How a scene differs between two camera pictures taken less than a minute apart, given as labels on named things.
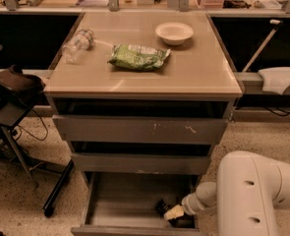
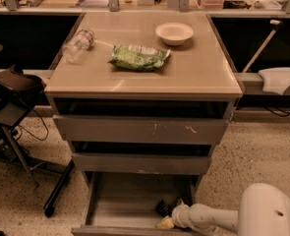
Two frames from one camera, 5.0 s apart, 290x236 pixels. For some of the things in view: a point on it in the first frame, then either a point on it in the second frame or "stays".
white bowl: x=174 y=32 stays
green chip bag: x=138 y=57 stays
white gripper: x=189 y=205 → x=180 y=214
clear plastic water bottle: x=82 y=42 stays
